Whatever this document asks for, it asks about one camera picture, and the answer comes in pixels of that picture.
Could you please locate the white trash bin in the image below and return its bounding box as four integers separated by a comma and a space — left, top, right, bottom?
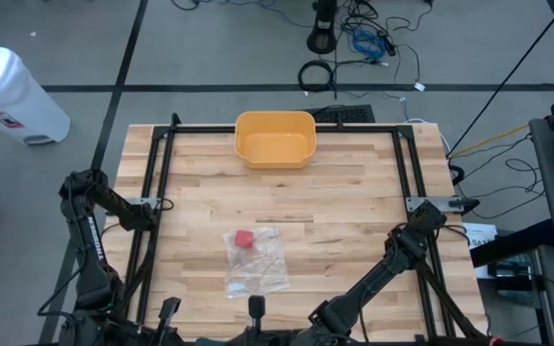
0, 45, 72, 146

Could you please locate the black stand base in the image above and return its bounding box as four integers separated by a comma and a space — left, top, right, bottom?
305, 0, 340, 55

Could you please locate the clear plastic zip bag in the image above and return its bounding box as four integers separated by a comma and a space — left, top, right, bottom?
222, 226, 291, 300

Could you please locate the black power adapter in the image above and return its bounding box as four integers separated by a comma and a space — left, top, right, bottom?
377, 31, 397, 57

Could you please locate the black flat bar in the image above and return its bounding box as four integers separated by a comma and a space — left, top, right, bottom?
468, 218, 554, 268

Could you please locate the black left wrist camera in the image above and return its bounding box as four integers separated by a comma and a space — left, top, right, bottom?
158, 296, 183, 333

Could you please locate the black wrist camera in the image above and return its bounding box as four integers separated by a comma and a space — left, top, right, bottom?
158, 296, 183, 333
247, 294, 266, 333

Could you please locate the thin black diagonal rod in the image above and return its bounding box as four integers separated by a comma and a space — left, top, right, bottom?
447, 0, 554, 158

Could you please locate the grey metal mounting plate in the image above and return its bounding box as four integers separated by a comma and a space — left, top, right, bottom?
404, 195, 466, 213
105, 196, 163, 212

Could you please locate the blue cable bundle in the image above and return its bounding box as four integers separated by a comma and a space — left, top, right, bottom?
351, 28, 388, 62

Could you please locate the yellow floor cable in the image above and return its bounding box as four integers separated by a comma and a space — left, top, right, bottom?
447, 100, 554, 160

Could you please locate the black coiled cable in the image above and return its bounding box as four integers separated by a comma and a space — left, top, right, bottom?
297, 59, 336, 93

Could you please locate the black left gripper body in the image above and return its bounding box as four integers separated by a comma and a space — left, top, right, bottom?
135, 324, 189, 346

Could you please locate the white printed box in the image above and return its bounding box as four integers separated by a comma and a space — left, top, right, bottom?
464, 222, 499, 251

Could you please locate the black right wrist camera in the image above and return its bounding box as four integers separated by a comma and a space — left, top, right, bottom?
247, 294, 266, 333

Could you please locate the black keyboard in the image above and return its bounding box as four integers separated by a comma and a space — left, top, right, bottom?
303, 104, 377, 125

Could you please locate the yellow plastic basket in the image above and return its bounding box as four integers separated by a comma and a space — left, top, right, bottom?
233, 111, 317, 170

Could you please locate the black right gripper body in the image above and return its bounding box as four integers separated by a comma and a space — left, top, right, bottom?
238, 327, 307, 346

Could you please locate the red elastic bandage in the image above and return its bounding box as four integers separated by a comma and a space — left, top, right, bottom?
234, 229, 256, 250

